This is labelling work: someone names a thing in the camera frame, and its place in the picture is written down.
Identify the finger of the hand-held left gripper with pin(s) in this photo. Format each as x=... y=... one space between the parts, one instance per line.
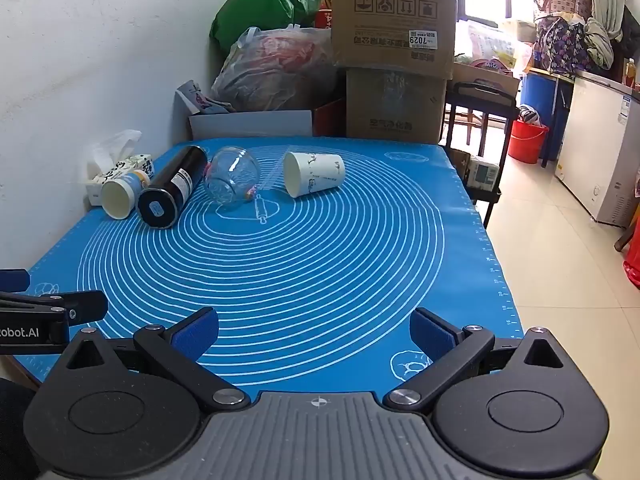
x=12 y=280
x=75 y=305

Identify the yellow bottle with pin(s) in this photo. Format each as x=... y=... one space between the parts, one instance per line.
x=630 y=72

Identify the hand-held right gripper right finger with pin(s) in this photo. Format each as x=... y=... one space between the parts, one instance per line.
x=429 y=335

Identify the white chest freezer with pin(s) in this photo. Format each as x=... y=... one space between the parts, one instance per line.
x=595 y=145

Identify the black metal side table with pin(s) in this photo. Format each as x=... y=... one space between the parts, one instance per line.
x=492 y=102

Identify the taped brown cardboard box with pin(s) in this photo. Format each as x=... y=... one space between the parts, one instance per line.
x=395 y=105

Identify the white paper cup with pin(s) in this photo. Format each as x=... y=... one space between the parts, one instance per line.
x=315 y=172

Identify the blue and yellow paper cup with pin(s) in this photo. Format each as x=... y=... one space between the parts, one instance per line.
x=122 y=192

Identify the printed tissue pack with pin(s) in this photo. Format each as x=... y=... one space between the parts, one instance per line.
x=112 y=165

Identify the blue plastic barrel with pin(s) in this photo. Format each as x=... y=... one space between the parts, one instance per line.
x=537 y=92

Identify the green plastic bag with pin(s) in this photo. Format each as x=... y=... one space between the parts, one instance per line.
x=265 y=2

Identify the small white appliance box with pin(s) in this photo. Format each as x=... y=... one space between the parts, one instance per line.
x=484 y=172

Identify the large brown cardboard box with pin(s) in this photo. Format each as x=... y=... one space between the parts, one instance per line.
x=395 y=10

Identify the blue silicone baking mat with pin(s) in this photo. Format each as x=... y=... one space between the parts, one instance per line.
x=310 y=260

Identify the grey green cloth bundle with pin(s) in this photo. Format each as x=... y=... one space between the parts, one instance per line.
x=600 y=42

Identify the purple floral bag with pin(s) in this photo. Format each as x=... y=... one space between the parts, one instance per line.
x=560 y=47

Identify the black cylindrical bottle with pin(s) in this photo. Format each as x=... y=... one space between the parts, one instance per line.
x=172 y=187

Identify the red plastic stool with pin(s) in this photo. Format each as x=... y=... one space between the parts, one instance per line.
x=633 y=267

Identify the printed paper booklet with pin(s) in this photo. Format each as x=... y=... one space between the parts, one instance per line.
x=197 y=97

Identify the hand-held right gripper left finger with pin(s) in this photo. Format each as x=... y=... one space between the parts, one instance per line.
x=196 y=334

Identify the clear glass cup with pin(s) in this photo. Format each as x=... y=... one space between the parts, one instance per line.
x=232 y=175

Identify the white plastic bag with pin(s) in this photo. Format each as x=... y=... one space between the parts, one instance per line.
x=482 y=42

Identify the red cardboard box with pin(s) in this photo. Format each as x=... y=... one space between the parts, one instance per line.
x=330 y=117

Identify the clear plastic bag red contents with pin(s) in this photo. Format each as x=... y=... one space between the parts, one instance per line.
x=275 y=70

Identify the red plastic bucket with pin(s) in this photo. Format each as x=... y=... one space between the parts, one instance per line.
x=526 y=142

